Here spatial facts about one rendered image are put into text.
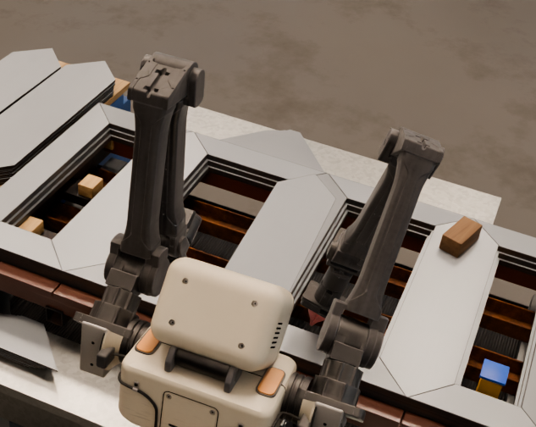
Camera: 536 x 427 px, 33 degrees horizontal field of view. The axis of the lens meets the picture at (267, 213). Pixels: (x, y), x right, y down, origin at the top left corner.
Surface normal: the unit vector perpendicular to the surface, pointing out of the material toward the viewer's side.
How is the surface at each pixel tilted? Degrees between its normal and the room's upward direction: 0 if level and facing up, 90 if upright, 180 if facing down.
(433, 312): 0
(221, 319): 47
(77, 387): 0
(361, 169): 0
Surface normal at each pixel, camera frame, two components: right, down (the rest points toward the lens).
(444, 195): 0.10, -0.79
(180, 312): -0.18, -0.13
